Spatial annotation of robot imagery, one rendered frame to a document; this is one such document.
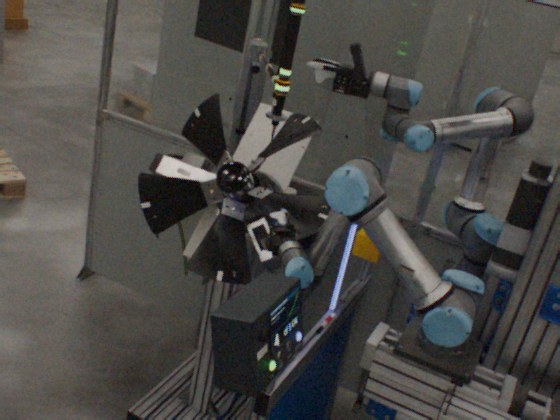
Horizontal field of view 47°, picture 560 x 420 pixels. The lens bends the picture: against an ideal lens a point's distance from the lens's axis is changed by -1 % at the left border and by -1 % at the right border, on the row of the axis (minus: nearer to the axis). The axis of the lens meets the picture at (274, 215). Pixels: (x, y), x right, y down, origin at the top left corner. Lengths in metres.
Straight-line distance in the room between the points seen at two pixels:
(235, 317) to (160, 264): 2.14
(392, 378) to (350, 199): 0.60
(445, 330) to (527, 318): 0.38
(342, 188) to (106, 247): 2.30
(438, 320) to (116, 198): 2.28
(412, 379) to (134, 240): 2.05
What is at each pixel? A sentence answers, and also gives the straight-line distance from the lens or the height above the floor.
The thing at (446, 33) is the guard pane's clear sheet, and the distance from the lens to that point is 2.72.
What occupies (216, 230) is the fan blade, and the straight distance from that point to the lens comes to 2.22.
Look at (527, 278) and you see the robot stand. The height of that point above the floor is 1.27.
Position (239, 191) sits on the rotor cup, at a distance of 2.23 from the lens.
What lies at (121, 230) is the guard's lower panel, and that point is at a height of 0.38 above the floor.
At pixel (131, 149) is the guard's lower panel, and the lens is 3.46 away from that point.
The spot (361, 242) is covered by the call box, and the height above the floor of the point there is 1.04.
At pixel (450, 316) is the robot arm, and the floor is 1.24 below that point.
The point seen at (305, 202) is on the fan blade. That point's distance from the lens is 2.24.
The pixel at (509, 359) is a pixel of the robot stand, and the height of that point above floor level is 1.01.
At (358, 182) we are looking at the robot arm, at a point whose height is 1.50.
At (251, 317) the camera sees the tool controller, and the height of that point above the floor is 1.25.
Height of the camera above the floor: 2.03
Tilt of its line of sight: 24 degrees down
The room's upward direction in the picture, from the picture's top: 12 degrees clockwise
